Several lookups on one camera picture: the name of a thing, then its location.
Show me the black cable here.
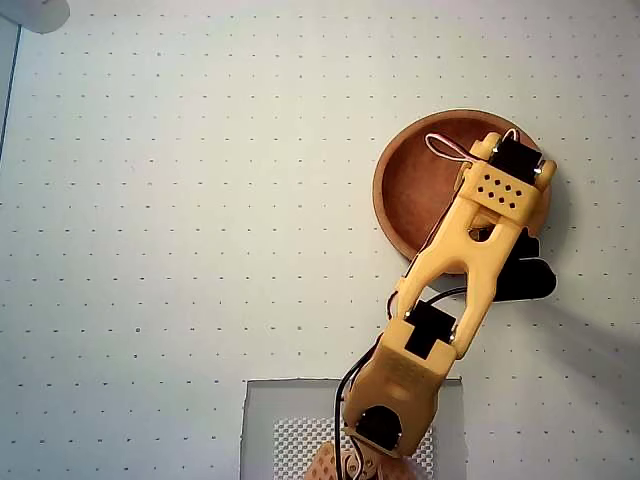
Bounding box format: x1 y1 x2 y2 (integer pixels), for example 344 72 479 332
333 287 469 480

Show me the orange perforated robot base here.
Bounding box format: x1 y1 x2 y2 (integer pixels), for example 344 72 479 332
304 439 416 480

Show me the grey base plate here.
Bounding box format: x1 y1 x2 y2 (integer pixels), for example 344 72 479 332
239 377 467 480

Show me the white and red wire loop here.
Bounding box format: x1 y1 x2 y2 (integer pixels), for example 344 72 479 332
424 129 524 165

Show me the white textured foam mat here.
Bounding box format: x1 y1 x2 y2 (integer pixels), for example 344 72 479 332
272 417 435 480

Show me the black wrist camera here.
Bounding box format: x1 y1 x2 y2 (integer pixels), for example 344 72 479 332
494 227 559 304

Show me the round wooden bowl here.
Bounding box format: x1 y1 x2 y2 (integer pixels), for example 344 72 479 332
372 107 553 276

